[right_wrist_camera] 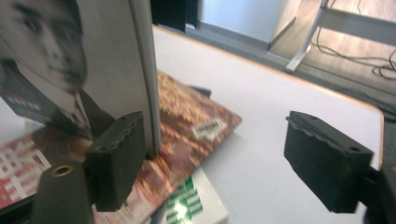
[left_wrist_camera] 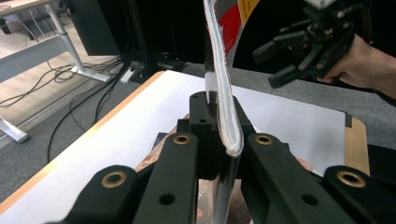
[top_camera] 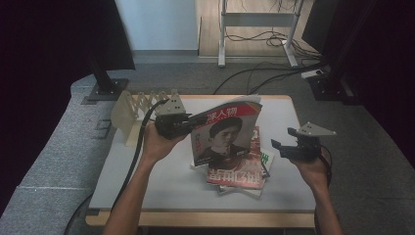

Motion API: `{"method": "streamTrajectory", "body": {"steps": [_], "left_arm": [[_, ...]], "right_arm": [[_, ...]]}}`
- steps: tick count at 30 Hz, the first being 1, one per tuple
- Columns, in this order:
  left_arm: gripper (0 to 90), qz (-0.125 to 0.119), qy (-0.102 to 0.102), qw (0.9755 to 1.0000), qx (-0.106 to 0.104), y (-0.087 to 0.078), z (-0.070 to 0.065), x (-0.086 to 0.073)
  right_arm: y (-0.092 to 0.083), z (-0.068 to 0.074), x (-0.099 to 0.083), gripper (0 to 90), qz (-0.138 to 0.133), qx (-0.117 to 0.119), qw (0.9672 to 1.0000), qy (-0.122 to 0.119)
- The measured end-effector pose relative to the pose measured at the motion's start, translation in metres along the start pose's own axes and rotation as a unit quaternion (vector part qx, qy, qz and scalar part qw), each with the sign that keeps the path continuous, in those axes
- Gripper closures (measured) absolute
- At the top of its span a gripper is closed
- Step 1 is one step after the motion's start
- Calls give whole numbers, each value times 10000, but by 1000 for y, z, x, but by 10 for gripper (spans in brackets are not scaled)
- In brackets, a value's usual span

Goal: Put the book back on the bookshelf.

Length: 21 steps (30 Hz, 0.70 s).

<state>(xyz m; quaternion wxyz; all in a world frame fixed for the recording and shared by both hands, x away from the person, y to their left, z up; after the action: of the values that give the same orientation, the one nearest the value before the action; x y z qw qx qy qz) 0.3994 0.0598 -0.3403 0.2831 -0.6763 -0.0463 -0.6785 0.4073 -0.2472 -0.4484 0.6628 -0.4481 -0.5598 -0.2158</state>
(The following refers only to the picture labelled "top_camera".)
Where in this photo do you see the red-brown cover magazine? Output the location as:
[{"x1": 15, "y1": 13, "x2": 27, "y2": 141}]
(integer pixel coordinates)
[{"x1": 206, "y1": 126, "x2": 268, "y2": 190}]

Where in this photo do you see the white power strip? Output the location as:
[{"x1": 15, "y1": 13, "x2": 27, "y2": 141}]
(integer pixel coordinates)
[{"x1": 300, "y1": 69, "x2": 325, "y2": 80}]

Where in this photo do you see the person's left hand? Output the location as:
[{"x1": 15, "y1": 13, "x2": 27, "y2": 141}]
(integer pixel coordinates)
[{"x1": 141, "y1": 122, "x2": 189, "y2": 165}]

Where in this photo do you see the portrait cover magazine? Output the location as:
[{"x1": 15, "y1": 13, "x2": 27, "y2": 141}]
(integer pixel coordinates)
[{"x1": 190, "y1": 94, "x2": 263, "y2": 167}]

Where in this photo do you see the black stand with base plate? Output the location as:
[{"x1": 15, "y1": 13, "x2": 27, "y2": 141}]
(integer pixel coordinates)
[
  {"x1": 86, "y1": 58, "x2": 130, "y2": 103},
  {"x1": 307, "y1": 0, "x2": 373, "y2": 106}
]

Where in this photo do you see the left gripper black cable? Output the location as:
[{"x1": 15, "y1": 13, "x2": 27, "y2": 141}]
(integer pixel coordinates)
[{"x1": 111, "y1": 98, "x2": 169, "y2": 212}]

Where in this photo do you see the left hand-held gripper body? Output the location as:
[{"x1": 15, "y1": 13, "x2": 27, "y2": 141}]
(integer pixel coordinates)
[{"x1": 155, "y1": 92, "x2": 194, "y2": 141}]

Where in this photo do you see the black curtain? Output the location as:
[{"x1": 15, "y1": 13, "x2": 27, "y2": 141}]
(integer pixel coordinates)
[
  {"x1": 301, "y1": 0, "x2": 415, "y2": 167},
  {"x1": 0, "y1": 0, "x2": 136, "y2": 216}
]

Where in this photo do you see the beige expandable book rack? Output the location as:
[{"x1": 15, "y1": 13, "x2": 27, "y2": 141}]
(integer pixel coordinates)
[{"x1": 111, "y1": 88, "x2": 179, "y2": 148}]

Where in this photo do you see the white metal desk frame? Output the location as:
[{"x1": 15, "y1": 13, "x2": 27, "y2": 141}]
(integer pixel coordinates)
[{"x1": 217, "y1": 0, "x2": 306, "y2": 69}]

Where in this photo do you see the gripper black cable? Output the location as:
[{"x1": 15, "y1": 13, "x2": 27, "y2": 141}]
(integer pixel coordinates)
[
  {"x1": 321, "y1": 145, "x2": 334, "y2": 189},
  {"x1": 111, "y1": 98, "x2": 169, "y2": 212}
]

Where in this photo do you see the black floor cable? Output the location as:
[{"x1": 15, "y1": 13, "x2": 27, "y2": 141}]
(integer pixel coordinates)
[
  {"x1": 248, "y1": 65, "x2": 327, "y2": 95},
  {"x1": 63, "y1": 192, "x2": 94, "y2": 235},
  {"x1": 212, "y1": 62, "x2": 327, "y2": 96}
]

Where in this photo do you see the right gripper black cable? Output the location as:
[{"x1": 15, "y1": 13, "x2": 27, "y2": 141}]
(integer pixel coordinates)
[{"x1": 321, "y1": 145, "x2": 334, "y2": 189}]

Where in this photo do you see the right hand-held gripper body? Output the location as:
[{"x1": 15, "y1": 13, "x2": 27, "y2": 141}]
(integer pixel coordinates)
[{"x1": 280, "y1": 121, "x2": 337, "y2": 164}]

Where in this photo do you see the floor socket plate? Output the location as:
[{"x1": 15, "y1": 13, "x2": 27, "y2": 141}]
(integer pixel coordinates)
[{"x1": 94, "y1": 118, "x2": 114, "y2": 140}]

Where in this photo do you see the dark blue cover magazine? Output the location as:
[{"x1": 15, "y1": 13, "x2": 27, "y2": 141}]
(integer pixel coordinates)
[{"x1": 216, "y1": 156, "x2": 271, "y2": 195}]

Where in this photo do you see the person's right hand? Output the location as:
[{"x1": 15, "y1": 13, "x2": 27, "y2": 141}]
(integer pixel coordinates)
[{"x1": 290, "y1": 155, "x2": 330, "y2": 194}]

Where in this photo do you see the tangle of black cables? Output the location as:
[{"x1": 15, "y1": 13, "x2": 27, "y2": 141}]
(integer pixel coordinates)
[{"x1": 224, "y1": 30, "x2": 322, "y2": 62}]

